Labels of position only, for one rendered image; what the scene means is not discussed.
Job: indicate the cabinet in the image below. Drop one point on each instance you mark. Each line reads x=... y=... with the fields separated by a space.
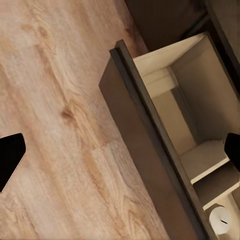
x=175 y=105

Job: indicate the pillar candle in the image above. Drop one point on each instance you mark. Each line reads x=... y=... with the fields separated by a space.
x=219 y=218

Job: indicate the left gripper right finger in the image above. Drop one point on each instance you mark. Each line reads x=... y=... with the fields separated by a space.
x=232 y=149

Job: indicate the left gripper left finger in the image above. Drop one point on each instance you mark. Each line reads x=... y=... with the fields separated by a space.
x=12 y=149

